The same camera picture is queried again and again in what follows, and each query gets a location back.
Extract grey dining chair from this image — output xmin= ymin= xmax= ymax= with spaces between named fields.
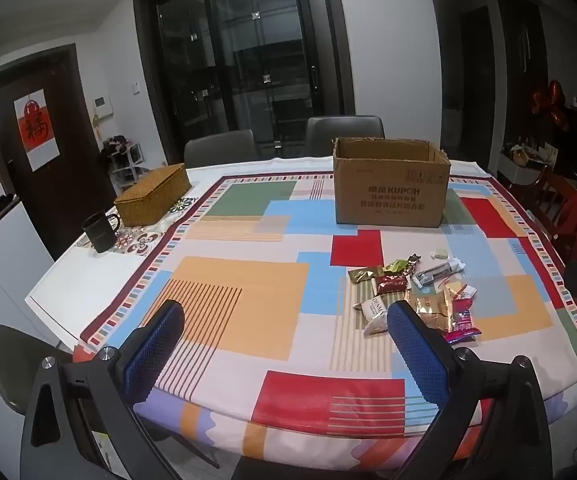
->
xmin=184 ymin=129 xmax=260 ymax=169
xmin=0 ymin=323 xmax=75 ymax=417
xmin=304 ymin=115 xmax=386 ymax=159

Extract grey and white long packet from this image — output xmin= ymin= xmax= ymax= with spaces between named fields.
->
xmin=411 ymin=257 xmax=465 ymax=289

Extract pink snack packet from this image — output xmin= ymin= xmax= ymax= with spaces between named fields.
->
xmin=443 ymin=310 xmax=483 ymax=345

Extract brown cardboard box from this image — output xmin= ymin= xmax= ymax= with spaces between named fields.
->
xmin=331 ymin=136 xmax=452 ymax=228

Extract dark interior door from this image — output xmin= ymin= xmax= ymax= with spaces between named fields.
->
xmin=460 ymin=4 xmax=498 ymax=162

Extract black mug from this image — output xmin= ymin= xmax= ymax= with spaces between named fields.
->
xmin=82 ymin=211 xmax=121 ymax=254

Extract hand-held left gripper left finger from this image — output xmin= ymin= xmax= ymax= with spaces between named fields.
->
xmin=18 ymin=299 xmax=229 ymax=480

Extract white shoe shelf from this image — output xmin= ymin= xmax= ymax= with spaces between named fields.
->
xmin=100 ymin=135 xmax=148 ymax=197

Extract black framed sliding glass door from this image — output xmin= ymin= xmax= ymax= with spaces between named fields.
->
xmin=133 ymin=0 xmax=360 ymax=167

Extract colourful geometric tablecloth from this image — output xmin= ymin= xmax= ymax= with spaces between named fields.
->
xmin=76 ymin=159 xmax=577 ymax=461

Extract white low cabinet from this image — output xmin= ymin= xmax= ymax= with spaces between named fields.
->
xmin=497 ymin=149 xmax=553 ymax=187

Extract dark red snack packet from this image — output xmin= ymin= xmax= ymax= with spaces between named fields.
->
xmin=373 ymin=274 xmax=412 ymax=297

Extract dark brown door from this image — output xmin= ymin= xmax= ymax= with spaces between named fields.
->
xmin=0 ymin=43 xmax=115 ymax=262

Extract dark wardrobe door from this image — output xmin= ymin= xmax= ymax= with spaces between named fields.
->
xmin=495 ymin=0 xmax=545 ymax=161

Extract green and gold snack packet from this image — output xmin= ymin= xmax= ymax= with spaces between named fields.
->
xmin=347 ymin=266 xmax=385 ymax=285

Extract red and white door poster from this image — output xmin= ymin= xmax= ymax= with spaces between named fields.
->
xmin=14 ymin=88 xmax=60 ymax=171

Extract red foil balloons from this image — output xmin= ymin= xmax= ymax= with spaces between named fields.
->
xmin=531 ymin=79 xmax=570 ymax=132

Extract small white and red packet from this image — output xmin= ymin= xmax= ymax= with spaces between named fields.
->
xmin=443 ymin=282 xmax=477 ymax=302

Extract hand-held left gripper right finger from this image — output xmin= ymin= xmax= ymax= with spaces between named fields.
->
xmin=387 ymin=301 xmax=555 ymax=480

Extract woven rattan basket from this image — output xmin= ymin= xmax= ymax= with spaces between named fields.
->
xmin=114 ymin=163 xmax=192 ymax=228

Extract wooden chair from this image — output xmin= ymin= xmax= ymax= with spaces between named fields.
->
xmin=507 ymin=164 xmax=577 ymax=261

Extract white printed snack packet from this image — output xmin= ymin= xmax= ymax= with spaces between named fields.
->
xmin=353 ymin=296 xmax=390 ymax=337

